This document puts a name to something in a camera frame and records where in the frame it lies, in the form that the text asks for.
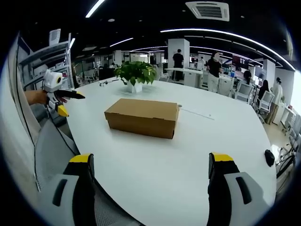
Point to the white pillar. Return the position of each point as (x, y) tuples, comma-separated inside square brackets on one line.
[(178, 58)]

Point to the black computer mouse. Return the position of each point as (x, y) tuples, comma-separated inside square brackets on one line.
[(269, 157)]

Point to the person's left hand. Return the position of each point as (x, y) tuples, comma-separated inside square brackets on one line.
[(38, 96)]

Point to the brown cardboard shoe box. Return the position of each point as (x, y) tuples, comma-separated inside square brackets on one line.
[(143, 116)]

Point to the white standing desk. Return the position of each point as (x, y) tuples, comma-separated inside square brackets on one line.
[(188, 75)]

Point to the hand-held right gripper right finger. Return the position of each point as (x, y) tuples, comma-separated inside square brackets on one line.
[(232, 188)]

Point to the person's light clothing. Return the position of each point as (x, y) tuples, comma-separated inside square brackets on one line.
[(16, 131)]

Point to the ceiling air conditioner vent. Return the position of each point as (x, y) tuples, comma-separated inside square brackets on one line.
[(208, 10)]

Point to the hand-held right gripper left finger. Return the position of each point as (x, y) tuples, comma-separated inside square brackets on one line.
[(68, 188)]

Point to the small dark object on table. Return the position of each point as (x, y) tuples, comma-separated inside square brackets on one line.
[(103, 83)]

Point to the grey metal shelf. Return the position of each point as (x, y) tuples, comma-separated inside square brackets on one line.
[(47, 63)]

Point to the white office chair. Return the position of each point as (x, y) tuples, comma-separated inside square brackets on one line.
[(243, 92), (265, 101)]

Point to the green potted plant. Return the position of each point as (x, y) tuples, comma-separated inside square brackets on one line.
[(136, 74)]

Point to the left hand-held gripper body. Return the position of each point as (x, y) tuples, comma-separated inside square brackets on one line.
[(52, 83)]

